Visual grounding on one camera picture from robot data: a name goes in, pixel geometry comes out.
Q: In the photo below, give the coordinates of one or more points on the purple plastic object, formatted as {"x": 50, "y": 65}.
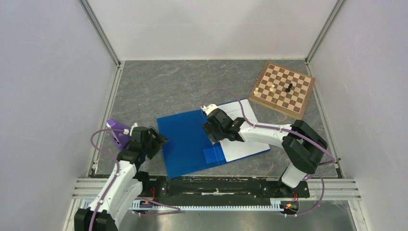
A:
{"x": 116, "y": 134}

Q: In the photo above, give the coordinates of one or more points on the wooden chessboard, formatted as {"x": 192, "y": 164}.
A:
{"x": 293, "y": 103}

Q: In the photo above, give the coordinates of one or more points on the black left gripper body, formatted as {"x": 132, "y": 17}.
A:
{"x": 153, "y": 145}

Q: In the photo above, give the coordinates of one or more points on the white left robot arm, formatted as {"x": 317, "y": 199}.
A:
{"x": 107, "y": 210}

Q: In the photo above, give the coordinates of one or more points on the blue plastic folder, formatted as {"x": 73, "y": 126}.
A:
{"x": 188, "y": 148}

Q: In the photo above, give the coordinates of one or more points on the white slotted cable duct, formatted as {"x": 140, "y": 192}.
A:
{"x": 273, "y": 206}

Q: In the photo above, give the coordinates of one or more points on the aluminium frame post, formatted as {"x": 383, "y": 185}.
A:
{"x": 100, "y": 31}
{"x": 324, "y": 30}

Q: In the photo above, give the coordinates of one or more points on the black chess piece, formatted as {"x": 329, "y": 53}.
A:
{"x": 289, "y": 88}

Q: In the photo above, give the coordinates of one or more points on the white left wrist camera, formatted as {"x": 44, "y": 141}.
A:
{"x": 128, "y": 131}

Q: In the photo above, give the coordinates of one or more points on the white paper sheet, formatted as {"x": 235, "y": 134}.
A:
{"x": 234, "y": 150}

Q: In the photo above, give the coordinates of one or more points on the aluminium frame post right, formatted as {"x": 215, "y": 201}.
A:
{"x": 324, "y": 30}

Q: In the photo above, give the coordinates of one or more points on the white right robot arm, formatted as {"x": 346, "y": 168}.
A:
{"x": 304, "y": 147}

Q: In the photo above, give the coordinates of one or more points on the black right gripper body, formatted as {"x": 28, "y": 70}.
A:
{"x": 218, "y": 132}

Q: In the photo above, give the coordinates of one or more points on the aluminium frame post left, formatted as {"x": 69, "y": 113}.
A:
{"x": 100, "y": 31}

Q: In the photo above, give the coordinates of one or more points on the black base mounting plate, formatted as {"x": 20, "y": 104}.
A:
{"x": 219, "y": 190}

